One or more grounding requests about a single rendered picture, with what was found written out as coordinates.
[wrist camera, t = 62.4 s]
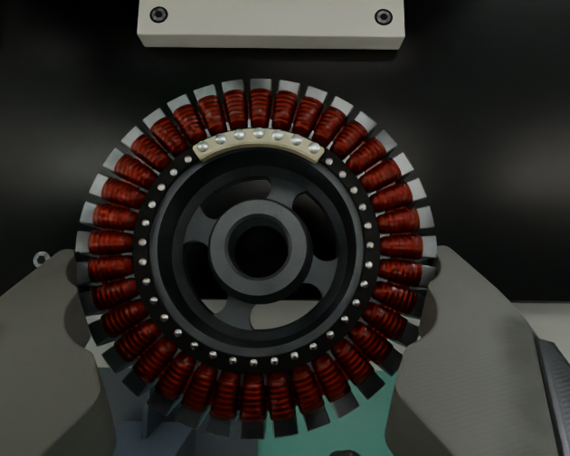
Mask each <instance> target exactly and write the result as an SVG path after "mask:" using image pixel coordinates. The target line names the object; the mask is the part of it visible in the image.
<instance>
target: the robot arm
mask: <svg viewBox="0 0 570 456"><path fill-rule="evenodd" d="M77 261H83V258H82V255H80V252H76V251H75V250H71V249H65V250H61V251H59V252H57V253H55V254H54V255H53V256H52V257H51V258H50V259H49V260H47V261H46V262H44V263H43V264H42V265H41V266H39V267H38V268H37V269H35V270H34V271H33V272H31V273H30V274H29V275H27V276H26V277H25V278H23V279H22V280H21V281H19V282H18V283H17V284H15V285H14V286H13V287H12V288H11V289H10V290H8V291H7V292H6V293H5V294H3V295H2V296H1V297H0V456H111V455H112V453H113V452H114V450H115V448H116V444H117V437H116V433H115V429H114V424H113V420H112V415H111V411H110V407H109V401H108V398H107V396H106V393H105V390H104V386H103V383H102V381H101V378H100V372H99V369H98V367H97V364H96V360H95V357H94V355H93V354H92V353H91V352H90V351H89V350H88V349H85V347H86V345H87V343H88V342H89V340H90V329H89V326H88V323H87V319H86V317H85V314H84V311H83V307H82V305H81V299H80V296H79V293H82V292H86V291H89V290H90V286H78V285H77V281H76V275H77V264H76V262H77ZM427 265H428V266H435V267H436V278H435V279H434V280H432V281H431V282H430V283H429V285H428V289H427V290H426V297H425V301H424V305H423V313H422V316H421V320H420V325H419V328H418V332H419V334H420V336H421V339H419V340H417V341H416V342H414V343H412V344H411V345H409V346H408V347H407V348H406V349H405V351H404V355H403V358H402V362H401V365H400V367H399V370H398V374H397V377H396V379H395V384H394V391H393V396H392V401H391V405H390V410H389V414H388V418H387V423H386V427H385V442H386V444H387V446H388V448H389V450H390V451H391V453H392V454H393V455H394V456H570V364H569V363H568V361H567V360H566V359H565V357H564V356H563V354H562V353H561V351H560V350H559V349H558V347H557V346H556V344H555V343H554V342H550V341H547V340H544V339H540V338H539V337H538V336H537V334H536V332H535V331H534V329H533V328H532V327H531V326H530V325H529V323H528V322H527V320H526V319H525V318H524V317H523V315H522V314H521V313H520V312H519V311H518V309H517V308H516V307H515V306H514V305H513V304H512V303H511V302H510V301H509V300H508V299H507V298H506V297H505V296H504V295H503V294H502V293H501V292H500V291H499V290H498V289H497V288H496V287H495V286H494V285H492V284H491V283H490V282H489V281H488V280H487V279H485V278H484V277H483V276H482V275H481V274H480V273H478V272H477V271H476V270H475V269H474V268H472V267H471V266H470V265H469V264H468V263H467V262H466V261H465V260H463V259H462V257H461V256H459V255H458V254H457V253H456V252H455V251H454V250H452V249H451V248H449V247H447V246H443V245H441V246H437V254H436V259H432V260H428V262H427Z"/></svg>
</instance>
